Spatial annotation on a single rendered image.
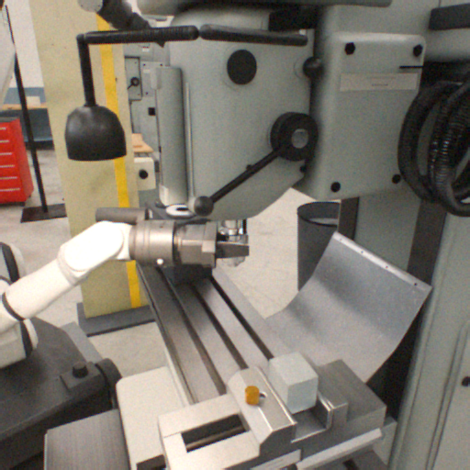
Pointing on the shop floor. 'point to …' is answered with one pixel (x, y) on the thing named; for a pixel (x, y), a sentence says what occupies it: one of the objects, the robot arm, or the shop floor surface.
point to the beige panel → (113, 285)
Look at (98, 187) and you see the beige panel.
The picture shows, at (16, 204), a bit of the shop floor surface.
